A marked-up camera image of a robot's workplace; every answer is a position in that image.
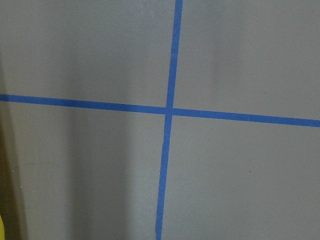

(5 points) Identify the yellow tape roll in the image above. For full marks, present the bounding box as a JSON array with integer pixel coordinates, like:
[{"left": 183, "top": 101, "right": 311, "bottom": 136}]
[{"left": 0, "top": 216, "right": 5, "bottom": 240}]

